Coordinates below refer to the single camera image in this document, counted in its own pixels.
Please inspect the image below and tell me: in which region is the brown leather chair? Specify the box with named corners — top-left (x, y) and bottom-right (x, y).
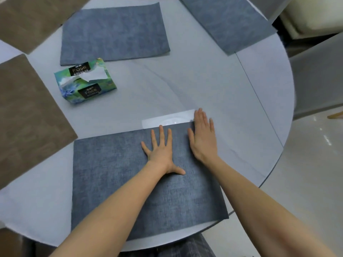
top-left (0, 227), bottom-right (57, 257)

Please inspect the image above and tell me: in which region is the person's left forearm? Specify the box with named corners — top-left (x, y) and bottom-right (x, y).
top-left (49, 160), bottom-right (168, 257)

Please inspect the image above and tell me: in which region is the person's left hand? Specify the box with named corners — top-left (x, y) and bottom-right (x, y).
top-left (140, 125), bottom-right (186, 176)

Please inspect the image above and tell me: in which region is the person's right hand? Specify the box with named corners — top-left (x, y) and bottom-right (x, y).
top-left (187, 107), bottom-right (219, 166)

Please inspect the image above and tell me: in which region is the brown placemat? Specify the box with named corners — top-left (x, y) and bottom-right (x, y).
top-left (0, 54), bottom-right (79, 190)
top-left (0, 0), bottom-right (90, 55)

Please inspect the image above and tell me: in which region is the blue grey placemat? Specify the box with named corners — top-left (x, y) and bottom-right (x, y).
top-left (178, 0), bottom-right (278, 56)
top-left (70, 121), bottom-right (230, 242)
top-left (60, 2), bottom-right (171, 66)

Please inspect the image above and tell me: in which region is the person's right forearm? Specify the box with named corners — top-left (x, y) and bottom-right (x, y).
top-left (206, 156), bottom-right (337, 257)

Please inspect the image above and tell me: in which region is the blue green tissue pack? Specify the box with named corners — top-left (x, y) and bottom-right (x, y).
top-left (54, 58), bottom-right (118, 105)

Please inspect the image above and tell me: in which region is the round grey marble table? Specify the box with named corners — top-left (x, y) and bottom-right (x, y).
top-left (0, 0), bottom-right (295, 252)

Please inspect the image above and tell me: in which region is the cream upholstered seat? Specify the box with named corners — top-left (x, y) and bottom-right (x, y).
top-left (280, 0), bottom-right (343, 39)

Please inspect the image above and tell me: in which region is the grey plain back chair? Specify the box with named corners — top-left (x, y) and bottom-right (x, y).
top-left (289, 32), bottom-right (343, 121)

